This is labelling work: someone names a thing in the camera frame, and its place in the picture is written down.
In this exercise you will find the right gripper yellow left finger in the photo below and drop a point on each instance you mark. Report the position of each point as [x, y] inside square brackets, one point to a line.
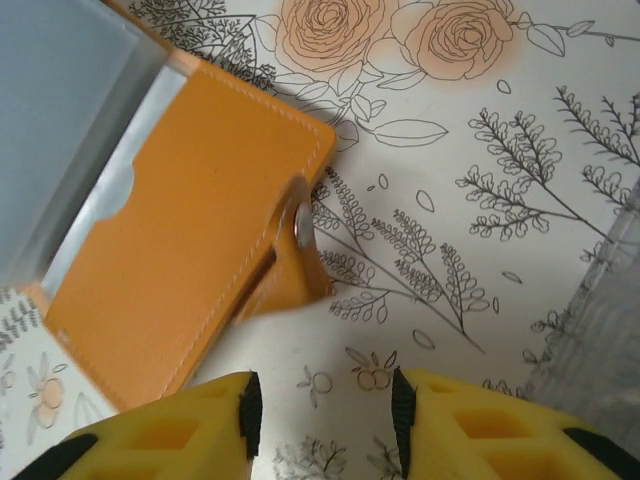
[165, 440]

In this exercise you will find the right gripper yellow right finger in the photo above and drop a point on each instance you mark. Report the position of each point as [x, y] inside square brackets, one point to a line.
[500, 440]

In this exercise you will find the orange leather card holder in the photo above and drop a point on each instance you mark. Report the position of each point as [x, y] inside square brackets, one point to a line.
[200, 200]

